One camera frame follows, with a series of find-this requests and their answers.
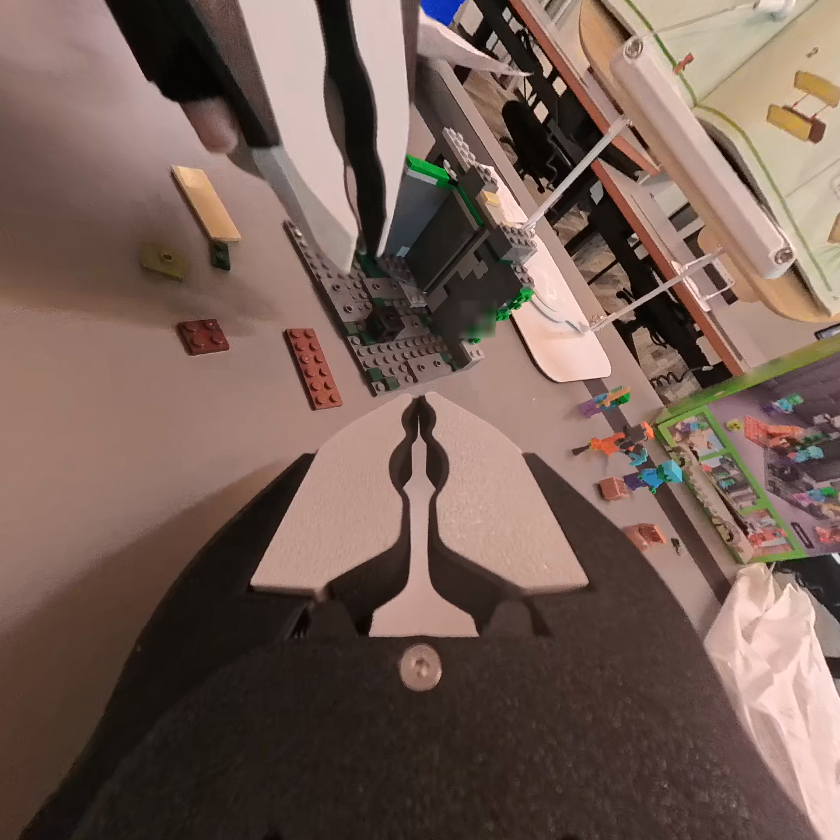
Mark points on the white bar desk lamp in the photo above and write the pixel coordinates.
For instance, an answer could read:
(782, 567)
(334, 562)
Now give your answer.
(564, 341)

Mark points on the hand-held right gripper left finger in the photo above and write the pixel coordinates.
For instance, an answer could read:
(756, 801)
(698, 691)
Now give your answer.
(334, 518)

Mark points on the black office chair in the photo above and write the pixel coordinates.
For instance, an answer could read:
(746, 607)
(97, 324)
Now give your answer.
(525, 141)

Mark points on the teal toy figure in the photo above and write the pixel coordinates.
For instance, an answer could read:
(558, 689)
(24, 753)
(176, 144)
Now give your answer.
(656, 476)

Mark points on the purple toy figure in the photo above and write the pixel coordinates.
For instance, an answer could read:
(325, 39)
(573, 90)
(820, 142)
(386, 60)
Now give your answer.
(600, 405)

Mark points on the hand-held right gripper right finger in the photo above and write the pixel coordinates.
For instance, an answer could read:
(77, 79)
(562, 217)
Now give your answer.
(505, 518)

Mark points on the grey brick castle model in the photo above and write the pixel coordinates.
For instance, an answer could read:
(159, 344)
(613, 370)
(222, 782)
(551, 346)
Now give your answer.
(453, 262)

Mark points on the green purple toy set box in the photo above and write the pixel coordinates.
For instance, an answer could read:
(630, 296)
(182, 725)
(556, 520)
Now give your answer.
(754, 459)

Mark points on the dark red square plate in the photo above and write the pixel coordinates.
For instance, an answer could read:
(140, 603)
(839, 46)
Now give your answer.
(202, 338)

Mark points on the person's left hand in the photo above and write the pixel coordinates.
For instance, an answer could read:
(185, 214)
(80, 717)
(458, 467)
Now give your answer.
(213, 128)

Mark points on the reddish brown long plate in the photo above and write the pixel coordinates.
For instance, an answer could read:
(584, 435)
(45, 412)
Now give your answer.
(313, 367)

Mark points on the brown-edged background desk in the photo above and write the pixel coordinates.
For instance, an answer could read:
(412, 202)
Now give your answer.
(550, 59)

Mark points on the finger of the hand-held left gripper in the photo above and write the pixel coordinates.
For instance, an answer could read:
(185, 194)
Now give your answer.
(392, 98)
(295, 98)

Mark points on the small dark green plate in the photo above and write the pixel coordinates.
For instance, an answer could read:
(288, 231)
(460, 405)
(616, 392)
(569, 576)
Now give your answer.
(220, 254)

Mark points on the grey desk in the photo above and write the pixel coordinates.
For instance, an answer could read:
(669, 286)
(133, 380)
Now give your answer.
(85, 394)

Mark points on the white plastic bag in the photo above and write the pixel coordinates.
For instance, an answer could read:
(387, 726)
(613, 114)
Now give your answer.
(774, 656)

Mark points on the tan long tile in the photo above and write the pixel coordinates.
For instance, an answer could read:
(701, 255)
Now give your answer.
(207, 205)

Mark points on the olive square jumper plate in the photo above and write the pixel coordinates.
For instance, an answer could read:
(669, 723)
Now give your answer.
(163, 261)

